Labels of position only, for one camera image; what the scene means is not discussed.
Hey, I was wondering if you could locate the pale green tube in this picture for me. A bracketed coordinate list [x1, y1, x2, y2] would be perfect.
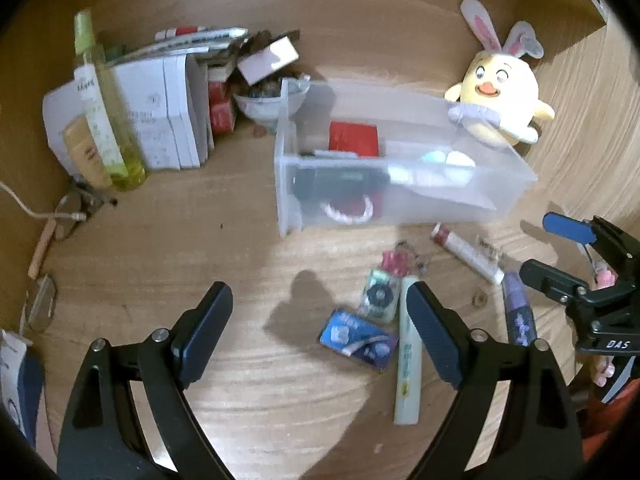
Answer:
[394, 275, 422, 426]

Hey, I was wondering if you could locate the right hand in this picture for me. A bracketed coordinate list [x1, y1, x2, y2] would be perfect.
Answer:
[591, 262, 617, 387]

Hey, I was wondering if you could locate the white ceramic bowl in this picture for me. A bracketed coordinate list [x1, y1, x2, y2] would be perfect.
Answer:
[233, 74, 310, 124]

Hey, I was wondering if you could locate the blue white box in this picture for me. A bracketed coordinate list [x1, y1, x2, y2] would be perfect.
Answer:
[1, 330, 44, 448]

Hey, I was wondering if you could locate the small pink white box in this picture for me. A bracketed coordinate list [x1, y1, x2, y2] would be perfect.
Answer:
[238, 36, 299, 86]

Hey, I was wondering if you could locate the beige wooden stick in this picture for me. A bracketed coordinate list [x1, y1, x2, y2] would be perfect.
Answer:
[27, 219, 56, 280]

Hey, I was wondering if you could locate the metal nail clipper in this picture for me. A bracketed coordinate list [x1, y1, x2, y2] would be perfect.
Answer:
[54, 185, 118, 240]

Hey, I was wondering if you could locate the white charging cable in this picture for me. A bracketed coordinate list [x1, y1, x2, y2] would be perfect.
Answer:
[0, 181, 89, 222]

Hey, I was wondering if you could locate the white paper boxes stack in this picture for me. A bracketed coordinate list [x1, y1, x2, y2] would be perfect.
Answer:
[41, 46, 214, 176]

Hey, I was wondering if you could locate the red small box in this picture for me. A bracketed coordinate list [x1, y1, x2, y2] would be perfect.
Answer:
[208, 81, 236, 136]

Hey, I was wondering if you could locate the white red lip balm tube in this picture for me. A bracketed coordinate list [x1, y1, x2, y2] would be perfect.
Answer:
[431, 223, 504, 285]

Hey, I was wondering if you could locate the yellow chick bunny plush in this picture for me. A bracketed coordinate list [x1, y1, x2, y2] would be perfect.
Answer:
[444, 0, 555, 146]

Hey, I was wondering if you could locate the red white marker pen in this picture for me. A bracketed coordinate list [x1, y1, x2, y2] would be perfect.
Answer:
[154, 25, 249, 44]

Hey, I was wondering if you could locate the clear plastic storage bin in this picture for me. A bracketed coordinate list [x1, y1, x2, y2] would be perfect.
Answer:
[273, 80, 537, 235]

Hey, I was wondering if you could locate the orange sleeve forearm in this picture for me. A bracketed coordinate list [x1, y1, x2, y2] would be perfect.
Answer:
[582, 379, 639, 462]

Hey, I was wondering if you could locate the red envelope packet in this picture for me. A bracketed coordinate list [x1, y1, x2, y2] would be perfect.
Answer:
[329, 122, 380, 157]

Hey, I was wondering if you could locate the blue Max staples box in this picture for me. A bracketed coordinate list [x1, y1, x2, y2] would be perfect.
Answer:
[318, 309, 398, 372]

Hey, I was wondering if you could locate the dark green glass bottle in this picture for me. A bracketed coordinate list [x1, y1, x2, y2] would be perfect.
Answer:
[293, 167, 390, 203]

